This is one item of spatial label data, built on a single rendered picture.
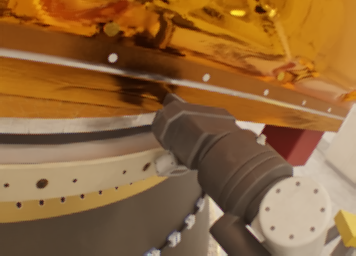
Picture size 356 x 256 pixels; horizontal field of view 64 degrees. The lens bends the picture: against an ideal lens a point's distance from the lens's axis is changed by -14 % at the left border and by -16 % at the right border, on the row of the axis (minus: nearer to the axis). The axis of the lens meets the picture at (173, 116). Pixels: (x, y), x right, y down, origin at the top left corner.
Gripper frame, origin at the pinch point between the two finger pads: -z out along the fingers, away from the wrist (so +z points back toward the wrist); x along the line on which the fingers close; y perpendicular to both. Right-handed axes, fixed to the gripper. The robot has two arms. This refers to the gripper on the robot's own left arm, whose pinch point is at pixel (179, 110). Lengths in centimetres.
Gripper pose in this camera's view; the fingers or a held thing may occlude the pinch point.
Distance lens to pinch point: 45.2
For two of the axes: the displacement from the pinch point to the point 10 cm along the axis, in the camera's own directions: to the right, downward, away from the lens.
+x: -7.7, -0.8, -6.3
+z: 5.0, 5.3, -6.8
